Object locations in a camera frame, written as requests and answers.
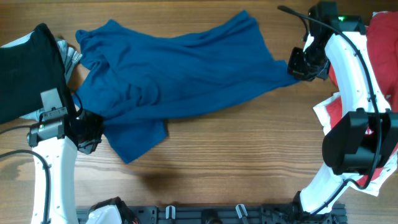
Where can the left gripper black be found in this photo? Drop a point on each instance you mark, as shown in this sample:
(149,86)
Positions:
(90,134)

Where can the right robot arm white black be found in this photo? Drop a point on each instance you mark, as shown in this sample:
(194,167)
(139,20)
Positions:
(366,135)

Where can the grey camouflage garment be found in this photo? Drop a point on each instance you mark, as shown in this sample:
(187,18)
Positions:
(70,58)

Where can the black folded garment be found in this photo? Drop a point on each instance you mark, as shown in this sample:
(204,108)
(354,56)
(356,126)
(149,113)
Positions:
(29,69)

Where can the red t-shirt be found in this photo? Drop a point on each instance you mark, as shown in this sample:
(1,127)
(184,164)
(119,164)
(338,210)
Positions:
(382,50)

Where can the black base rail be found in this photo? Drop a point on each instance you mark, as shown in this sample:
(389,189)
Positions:
(261,214)

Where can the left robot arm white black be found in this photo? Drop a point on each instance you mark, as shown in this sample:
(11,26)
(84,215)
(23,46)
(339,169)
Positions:
(56,139)

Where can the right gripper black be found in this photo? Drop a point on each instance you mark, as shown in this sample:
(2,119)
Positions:
(302,65)

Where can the blue t-shirt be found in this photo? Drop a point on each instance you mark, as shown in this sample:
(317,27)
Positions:
(137,81)

